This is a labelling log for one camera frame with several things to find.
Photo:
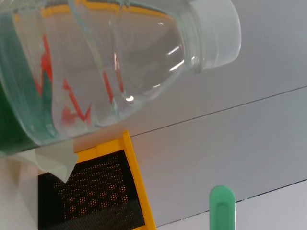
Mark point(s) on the clear water bottle green label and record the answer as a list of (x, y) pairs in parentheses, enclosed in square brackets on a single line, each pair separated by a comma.
[(120, 60)]

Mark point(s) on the translucent green fruit bowl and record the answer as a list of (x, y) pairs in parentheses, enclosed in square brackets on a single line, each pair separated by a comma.
[(50, 158)]

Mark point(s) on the green toothbrush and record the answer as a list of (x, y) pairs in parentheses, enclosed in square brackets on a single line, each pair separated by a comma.
[(221, 208)]

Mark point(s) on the black mesh pen holder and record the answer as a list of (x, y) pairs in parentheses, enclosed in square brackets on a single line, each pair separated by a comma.
[(96, 191)]

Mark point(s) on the yellow plastic bin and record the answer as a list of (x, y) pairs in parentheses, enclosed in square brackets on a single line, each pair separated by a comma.
[(134, 167)]

